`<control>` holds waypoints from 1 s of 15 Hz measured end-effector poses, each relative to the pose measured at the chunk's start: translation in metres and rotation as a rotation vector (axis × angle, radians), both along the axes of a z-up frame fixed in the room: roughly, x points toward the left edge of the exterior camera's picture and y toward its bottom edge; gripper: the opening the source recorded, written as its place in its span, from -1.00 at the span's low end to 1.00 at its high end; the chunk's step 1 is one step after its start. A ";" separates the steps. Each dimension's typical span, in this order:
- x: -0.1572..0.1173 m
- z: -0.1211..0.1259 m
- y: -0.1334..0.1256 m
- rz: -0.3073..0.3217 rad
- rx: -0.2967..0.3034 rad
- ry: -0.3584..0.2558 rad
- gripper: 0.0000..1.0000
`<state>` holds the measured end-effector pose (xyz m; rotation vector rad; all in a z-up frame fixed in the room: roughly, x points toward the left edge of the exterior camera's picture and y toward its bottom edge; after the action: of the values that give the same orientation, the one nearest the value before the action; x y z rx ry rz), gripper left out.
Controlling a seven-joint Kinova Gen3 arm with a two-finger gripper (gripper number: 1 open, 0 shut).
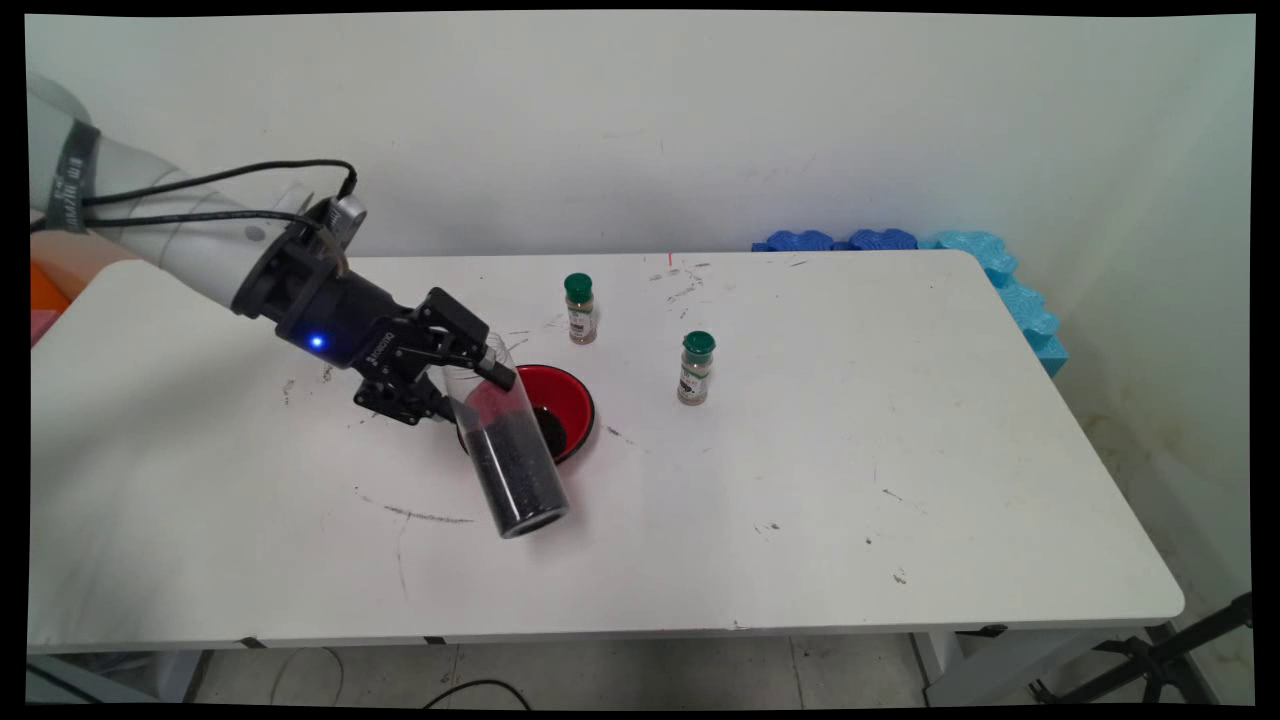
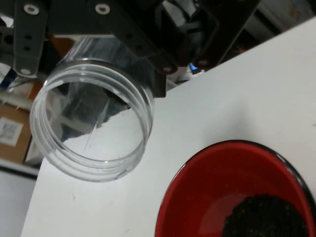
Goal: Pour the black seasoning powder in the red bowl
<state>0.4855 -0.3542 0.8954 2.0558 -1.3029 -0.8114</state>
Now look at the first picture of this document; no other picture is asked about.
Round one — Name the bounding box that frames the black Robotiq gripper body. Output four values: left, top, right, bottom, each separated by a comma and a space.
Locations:
275, 268, 448, 389

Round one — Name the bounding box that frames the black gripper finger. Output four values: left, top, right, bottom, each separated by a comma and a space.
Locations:
352, 375, 457, 427
405, 288, 518, 392

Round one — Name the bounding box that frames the clear plastic jar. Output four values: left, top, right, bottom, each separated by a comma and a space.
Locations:
440, 335, 571, 541

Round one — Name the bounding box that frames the green cap spice bottle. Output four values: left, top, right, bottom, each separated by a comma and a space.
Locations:
677, 331, 717, 406
563, 272, 599, 346

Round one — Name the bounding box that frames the red bowl black rim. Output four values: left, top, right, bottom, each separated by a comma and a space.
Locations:
456, 364, 597, 467

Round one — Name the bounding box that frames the black grains heap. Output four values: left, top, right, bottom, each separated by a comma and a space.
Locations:
533, 405, 569, 461

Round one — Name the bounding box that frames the orange block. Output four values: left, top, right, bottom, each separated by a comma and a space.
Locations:
30, 262, 73, 313

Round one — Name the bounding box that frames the white table leg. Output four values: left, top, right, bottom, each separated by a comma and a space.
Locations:
150, 650, 213, 701

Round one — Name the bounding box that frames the light blue foam strip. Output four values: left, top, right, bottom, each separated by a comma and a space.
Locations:
920, 230, 1069, 379

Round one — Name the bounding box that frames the black tripod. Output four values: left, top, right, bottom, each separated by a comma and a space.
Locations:
1028, 592, 1254, 706

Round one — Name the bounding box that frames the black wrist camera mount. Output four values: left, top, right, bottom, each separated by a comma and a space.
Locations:
232, 222, 346, 326

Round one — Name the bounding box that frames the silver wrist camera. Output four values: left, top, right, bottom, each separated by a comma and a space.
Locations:
325, 195, 368, 251

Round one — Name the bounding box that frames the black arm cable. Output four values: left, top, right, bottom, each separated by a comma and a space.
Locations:
30, 207, 349, 277
80, 158, 359, 209

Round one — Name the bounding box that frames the thin grey floor cable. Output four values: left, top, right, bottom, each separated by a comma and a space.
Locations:
270, 647, 347, 706

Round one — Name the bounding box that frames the black floor cable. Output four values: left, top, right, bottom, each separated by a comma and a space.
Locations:
425, 679, 533, 709

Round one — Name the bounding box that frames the dark grey velcro strap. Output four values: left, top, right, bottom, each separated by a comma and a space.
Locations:
45, 118, 103, 234

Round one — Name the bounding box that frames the white table leg frame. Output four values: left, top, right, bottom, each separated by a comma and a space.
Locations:
908, 630, 1101, 707

